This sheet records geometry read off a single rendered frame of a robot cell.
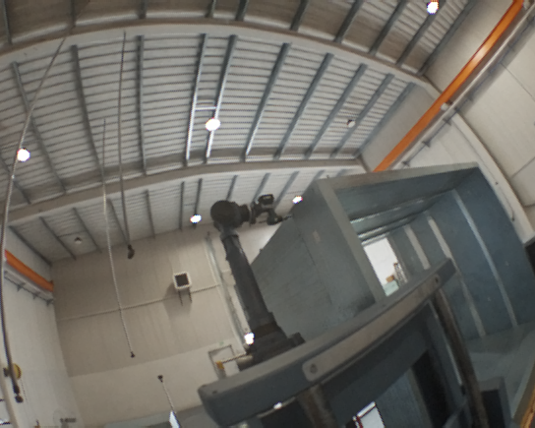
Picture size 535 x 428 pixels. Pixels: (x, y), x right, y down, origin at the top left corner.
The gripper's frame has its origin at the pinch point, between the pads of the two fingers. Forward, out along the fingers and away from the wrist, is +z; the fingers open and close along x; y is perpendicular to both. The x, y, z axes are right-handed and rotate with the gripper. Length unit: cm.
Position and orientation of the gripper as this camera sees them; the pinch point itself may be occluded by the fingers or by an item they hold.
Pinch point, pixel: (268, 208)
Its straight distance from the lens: 189.5
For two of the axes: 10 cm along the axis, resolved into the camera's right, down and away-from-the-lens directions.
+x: -3.1, 4.9, 8.1
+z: 8.8, -1.8, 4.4
